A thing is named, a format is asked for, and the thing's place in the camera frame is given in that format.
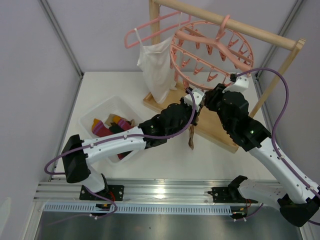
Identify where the beige argyle sock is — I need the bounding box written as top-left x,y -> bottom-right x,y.
104,114 -> 121,127
186,99 -> 206,151

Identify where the pink round clip hanger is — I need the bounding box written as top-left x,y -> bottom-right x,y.
169,15 -> 254,91

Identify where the white plastic basket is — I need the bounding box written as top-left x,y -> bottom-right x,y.
78,95 -> 142,166

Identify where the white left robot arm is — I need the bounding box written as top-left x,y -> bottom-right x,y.
61,102 -> 201,193

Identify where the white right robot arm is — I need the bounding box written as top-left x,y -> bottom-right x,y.
204,83 -> 320,227

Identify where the pink clothes hanger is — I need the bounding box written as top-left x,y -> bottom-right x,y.
123,11 -> 192,49

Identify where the wooden clothes rack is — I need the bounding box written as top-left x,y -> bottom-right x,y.
142,0 -> 306,154

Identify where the white camisole top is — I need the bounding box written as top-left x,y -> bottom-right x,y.
134,12 -> 183,105

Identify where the magenta striped sock yellow cuff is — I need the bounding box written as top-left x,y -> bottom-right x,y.
91,118 -> 113,137

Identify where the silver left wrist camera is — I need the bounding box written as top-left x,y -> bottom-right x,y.
183,88 -> 205,113

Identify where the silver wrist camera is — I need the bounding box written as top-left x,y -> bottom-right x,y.
183,88 -> 205,113
222,73 -> 249,93

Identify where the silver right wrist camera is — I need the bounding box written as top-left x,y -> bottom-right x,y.
222,73 -> 249,93

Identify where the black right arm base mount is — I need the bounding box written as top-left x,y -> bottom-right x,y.
207,187 -> 241,203

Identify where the white slotted cable duct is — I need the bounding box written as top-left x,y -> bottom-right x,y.
43,202 -> 245,216

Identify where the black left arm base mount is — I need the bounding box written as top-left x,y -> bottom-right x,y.
79,185 -> 125,201

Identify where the aluminium mounting rail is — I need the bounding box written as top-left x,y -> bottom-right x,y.
33,178 -> 231,205

